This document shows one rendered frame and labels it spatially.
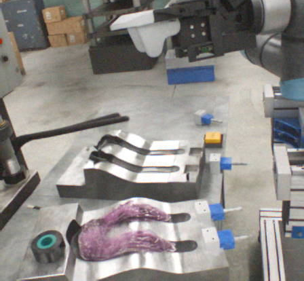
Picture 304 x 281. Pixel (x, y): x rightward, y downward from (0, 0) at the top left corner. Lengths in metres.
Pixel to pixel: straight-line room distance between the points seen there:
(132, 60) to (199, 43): 4.65
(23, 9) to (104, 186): 7.04
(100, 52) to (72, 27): 2.62
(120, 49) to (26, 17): 3.37
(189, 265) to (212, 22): 0.60
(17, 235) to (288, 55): 0.96
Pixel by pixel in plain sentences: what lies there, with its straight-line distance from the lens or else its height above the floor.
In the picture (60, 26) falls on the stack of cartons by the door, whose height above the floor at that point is 0.43.
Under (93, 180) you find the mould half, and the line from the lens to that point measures 1.17.
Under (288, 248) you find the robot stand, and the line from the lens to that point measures 1.81.
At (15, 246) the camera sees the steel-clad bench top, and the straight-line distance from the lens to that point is 1.17.
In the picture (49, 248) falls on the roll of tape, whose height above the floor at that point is 0.95.
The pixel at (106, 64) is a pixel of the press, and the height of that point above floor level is 0.15.
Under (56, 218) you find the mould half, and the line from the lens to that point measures 1.02.
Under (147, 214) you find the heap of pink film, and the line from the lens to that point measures 0.95.
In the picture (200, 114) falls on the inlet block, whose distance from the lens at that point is 1.55.
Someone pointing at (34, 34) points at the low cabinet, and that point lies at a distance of 8.02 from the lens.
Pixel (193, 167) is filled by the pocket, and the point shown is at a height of 0.88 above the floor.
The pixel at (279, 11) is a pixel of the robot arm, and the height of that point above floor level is 1.44.
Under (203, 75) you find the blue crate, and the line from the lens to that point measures 4.34.
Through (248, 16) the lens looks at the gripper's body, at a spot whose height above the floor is 1.43.
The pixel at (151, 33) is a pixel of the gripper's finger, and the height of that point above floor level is 1.44.
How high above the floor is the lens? 1.53
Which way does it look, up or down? 27 degrees down
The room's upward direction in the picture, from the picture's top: 9 degrees counter-clockwise
